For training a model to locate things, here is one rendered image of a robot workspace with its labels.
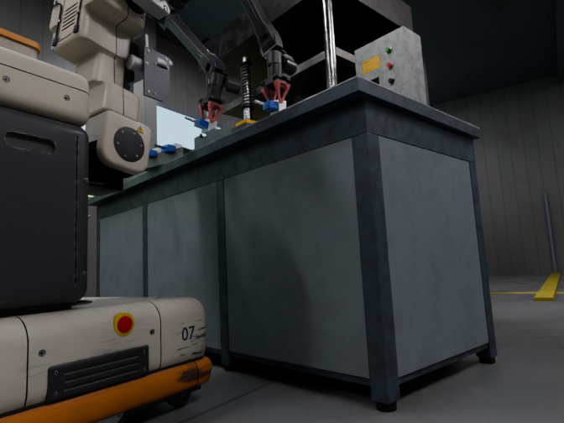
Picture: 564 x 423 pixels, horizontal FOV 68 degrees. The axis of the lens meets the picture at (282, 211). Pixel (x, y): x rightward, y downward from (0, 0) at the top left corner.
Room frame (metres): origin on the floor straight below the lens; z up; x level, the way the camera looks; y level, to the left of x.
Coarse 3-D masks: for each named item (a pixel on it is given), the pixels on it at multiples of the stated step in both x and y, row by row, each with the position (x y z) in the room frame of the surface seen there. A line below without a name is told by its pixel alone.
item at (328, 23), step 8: (328, 0) 2.07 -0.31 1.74; (328, 8) 2.07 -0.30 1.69; (328, 16) 2.07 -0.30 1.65; (328, 24) 2.07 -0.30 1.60; (328, 32) 2.07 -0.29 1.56; (328, 40) 2.07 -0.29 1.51; (328, 48) 2.07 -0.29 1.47; (328, 56) 2.08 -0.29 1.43; (336, 56) 2.09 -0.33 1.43; (328, 64) 2.08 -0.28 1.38; (336, 64) 2.08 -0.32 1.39; (328, 72) 2.08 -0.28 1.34; (336, 72) 2.08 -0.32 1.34; (208, 80) 2.93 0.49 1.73; (328, 80) 2.08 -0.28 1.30; (336, 80) 2.08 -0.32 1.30
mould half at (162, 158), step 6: (180, 150) 1.67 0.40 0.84; (186, 150) 1.69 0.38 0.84; (192, 150) 1.72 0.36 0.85; (156, 156) 1.74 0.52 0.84; (162, 156) 1.72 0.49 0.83; (168, 156) 1.71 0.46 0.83; (174, 156) 1.69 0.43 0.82; (150, 162) 1.76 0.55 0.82; (156, 162) 1.74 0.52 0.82; (162, 162) 1.72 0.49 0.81; (150, 168) 1.78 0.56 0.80
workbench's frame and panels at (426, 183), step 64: (256, 128) 1.26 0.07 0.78; (320, 128) 1.13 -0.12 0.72; (384, 128) 1.07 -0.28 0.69; (448, 128) 1.31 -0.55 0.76; (128, 192) 2.11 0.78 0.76; (192, 192) 1.65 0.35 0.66; (256, 192) 1.35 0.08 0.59; (320, 192) 1.14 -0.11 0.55; (384, 192) 1.06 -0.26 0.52; (448, 192) 1.29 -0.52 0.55; (128, 256) 2.12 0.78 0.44; (192, 256) 1.66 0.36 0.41; (256, 256) 1.36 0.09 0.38; (320, 256) 1.16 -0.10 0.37; (384, 256) 1.04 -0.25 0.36; (448, 256) 1.26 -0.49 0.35; (256, 320) 1.37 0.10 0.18; (320, 320) 1.17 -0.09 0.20; (384, 320) 1.02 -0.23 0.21; (448, 320) 1.24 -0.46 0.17; (384, 384) 1.02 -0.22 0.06
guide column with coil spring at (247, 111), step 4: (244, 56) 2.64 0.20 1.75; (244, 60) 2.64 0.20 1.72; (248, 60) 2.65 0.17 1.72; (248, 72) 2.65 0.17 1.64; (244, 76) 2.64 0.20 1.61; (248, 76) 2.65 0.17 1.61; (244, 80) 2.64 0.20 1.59; (248, 80) 2.65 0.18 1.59; (244, 88) 2.65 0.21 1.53; (248, 88) 2.65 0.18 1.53; (244, 92) 2.65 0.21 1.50; (244, 96) 2.65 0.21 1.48; (248, 100) 2.64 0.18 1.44; (244, 104) 2.65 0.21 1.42; (248, 104) 2.64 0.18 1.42; (244, 108) 2.65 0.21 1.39; (248, 108) 2.64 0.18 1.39; (244, 112) 2.65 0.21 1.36; (248, 112) 2.64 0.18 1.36; (244, 116) 2.65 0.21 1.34; (248, 116) 2.64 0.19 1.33; (252, 116) 2.67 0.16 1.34
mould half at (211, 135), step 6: (222, 126) 1.51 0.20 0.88; (228, 126) 1.49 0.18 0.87; (234, 126) 1.49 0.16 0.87; (210, 132) 1.58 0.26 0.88; (216, 132) 1.55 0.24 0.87; (222, 132) 1.51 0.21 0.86; (228, 132) 1.49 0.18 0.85; (198, 138) 1.64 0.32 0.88; (204, 138) 1.61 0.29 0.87; (210, 138) 1.58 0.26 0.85; (216, 138) 1.55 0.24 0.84; (198, 144) 1.64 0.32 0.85; (204, 144) 1.61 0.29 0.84
